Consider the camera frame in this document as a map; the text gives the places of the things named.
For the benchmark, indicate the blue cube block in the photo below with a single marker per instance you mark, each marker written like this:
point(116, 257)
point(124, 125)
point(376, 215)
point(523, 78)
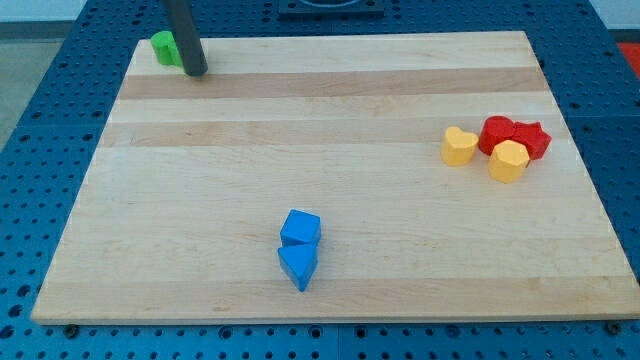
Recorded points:
point(300, 228)

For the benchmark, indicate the green block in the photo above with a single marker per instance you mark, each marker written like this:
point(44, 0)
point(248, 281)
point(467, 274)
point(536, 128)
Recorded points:
point(165, 49)

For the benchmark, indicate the red round block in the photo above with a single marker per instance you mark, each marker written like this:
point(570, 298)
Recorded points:
point(495, 130)

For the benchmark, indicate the blue triangle block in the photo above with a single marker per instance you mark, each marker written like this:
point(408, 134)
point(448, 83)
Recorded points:
point(299, 263)

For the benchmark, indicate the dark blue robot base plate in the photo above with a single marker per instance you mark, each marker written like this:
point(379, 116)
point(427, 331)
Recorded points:
point(293, 9)

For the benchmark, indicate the yellow hexagon block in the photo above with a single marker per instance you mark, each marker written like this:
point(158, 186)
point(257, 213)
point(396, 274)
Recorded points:
point(508, 161)

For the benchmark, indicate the yellow heart block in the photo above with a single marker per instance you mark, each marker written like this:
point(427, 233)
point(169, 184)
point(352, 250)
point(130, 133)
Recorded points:
point(458, 146)

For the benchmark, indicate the red star block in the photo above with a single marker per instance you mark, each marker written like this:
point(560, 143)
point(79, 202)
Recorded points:
point(533, 137)

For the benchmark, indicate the wooden board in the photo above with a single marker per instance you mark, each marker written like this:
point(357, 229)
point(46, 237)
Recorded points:
point(179, 215)

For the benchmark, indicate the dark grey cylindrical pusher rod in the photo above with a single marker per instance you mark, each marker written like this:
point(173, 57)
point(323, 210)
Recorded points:
point(186, 36)

